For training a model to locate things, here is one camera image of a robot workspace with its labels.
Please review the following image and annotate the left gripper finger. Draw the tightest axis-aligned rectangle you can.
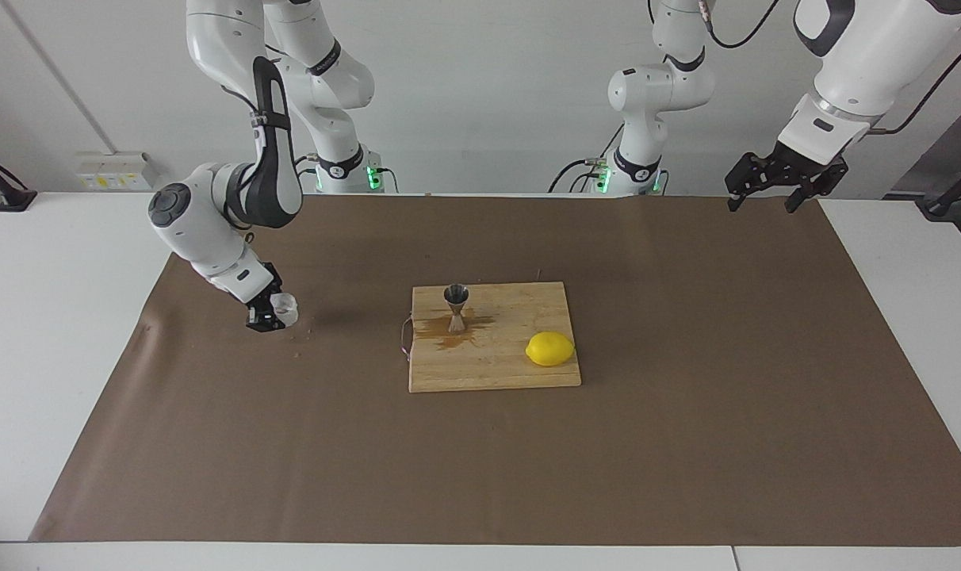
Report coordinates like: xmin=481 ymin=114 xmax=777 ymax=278
xmin=724 ymin=152 xmax=771 ymax=213
xmin=783 ymin=162 xmax=851 ymax=214

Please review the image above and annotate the steel double jigger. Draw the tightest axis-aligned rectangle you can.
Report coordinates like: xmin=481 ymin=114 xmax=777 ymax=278
xmin=443 ymin=284 xmax=471 ymax=335

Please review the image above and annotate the wooden cutting board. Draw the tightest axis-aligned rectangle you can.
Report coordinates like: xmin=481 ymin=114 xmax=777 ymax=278
xmin=399 ymin=281 xmax=583 ymax=394

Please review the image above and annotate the brown paper table mat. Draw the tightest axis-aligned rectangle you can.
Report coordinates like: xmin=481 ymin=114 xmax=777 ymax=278
xmin=29 ymin=193 xmax=961 ymax=548

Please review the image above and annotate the yellow lemon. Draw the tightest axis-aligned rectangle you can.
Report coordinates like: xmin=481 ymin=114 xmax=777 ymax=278
xmin=525 ymin=331 xmax=576 ymax=368

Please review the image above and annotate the black table clamp mount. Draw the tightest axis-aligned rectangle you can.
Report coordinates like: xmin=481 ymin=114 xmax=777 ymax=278
xmin=917 ymin=155 xmax=961 ymax=221
xmin=0 ymin=147 xmax=37 ymax=212

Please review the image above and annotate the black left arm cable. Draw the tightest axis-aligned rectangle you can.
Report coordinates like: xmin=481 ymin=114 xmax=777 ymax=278
xmin=696 ymin=0 xmax=961 ymax=136

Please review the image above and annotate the black left base cable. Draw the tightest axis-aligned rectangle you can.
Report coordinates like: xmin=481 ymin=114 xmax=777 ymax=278
xmin=549 ymin=119 xmax=613 ymax=194

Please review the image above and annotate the white wall power outlet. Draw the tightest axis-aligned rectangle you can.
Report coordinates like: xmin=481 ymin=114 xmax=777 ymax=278
xmin=76 ymin=152 xmax=158 ymax=191

